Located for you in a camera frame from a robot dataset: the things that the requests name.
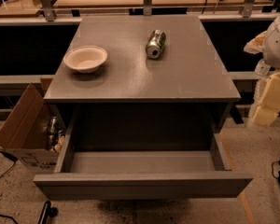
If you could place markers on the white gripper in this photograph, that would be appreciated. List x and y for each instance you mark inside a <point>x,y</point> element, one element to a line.
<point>279,46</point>

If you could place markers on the grey top drawer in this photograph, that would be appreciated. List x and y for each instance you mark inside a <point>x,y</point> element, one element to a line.
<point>164,153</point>

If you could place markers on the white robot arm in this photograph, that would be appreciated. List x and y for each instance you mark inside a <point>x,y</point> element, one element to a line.
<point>267,43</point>

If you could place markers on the grey drawer cabinet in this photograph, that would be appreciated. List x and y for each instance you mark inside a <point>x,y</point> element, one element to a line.
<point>188,73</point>

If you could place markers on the clear sanitizer pump bottle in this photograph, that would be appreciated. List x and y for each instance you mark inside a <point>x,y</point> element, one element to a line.
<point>262,69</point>

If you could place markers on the green soda can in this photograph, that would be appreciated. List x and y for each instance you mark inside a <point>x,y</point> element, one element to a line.
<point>155,44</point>

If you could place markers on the white paper bowl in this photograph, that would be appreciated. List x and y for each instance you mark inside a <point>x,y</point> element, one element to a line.
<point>85,59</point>

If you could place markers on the can inside cardboard box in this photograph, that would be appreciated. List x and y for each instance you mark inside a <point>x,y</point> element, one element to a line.
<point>52,131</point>

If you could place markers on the brown cardboard box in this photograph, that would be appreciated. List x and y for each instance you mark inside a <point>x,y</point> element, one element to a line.
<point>24,134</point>

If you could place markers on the black device bottom left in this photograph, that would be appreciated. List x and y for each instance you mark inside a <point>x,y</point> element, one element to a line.
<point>48,213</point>

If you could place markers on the metal railing frame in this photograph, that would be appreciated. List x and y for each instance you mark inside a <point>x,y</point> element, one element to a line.
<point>28,11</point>

